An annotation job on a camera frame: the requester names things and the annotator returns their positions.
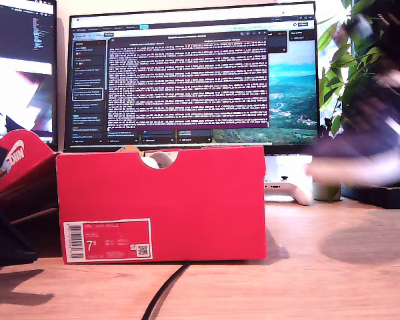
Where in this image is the black monitor with code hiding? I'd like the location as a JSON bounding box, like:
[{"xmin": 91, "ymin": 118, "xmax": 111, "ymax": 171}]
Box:
[{"xmin": 0, "ymin": 0, "xmax": 59, "ymax": 151}]

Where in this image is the black table cable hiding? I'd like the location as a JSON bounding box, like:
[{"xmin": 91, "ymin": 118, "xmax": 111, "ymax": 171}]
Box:
[{"xmin": 141, "ymin": 262, "xmax": 191, "ymax": 320}]

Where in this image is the green leafy houseplant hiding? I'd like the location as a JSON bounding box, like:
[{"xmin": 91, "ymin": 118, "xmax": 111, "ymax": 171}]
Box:
[{"xmin": 318, "ymin": 0, "xmax": 387, "ymax": 137}]

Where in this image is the wide black computer monitor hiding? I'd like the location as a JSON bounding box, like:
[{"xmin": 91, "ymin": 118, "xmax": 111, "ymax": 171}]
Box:
[{"xmin": 63, "ymin": 1, "xmax": 322, "ymax": 156}]

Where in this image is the red Nike shoebox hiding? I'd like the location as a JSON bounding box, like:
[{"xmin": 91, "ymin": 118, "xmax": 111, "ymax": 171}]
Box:
[{"xmin": 0, "ymin": 129, "xmax": 267, "ymax": 265}]

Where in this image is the black plant tray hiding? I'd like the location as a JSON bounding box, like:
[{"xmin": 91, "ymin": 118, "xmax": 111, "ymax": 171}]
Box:
[{"xmin": 341, "ymin": 185, "xmax": 400, "ymax": 210}]

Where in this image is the small pale plant pot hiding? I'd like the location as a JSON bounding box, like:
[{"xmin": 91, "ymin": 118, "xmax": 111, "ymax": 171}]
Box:
[{"xmin": 312, "ymin": 182, "xmax": 343, "ymax": 202}]

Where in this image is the white game controller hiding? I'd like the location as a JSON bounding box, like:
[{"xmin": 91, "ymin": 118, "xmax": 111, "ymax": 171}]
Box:
[{"xmin": 265, "ymin": 176, "xmax": 313, "ymax": 206}]

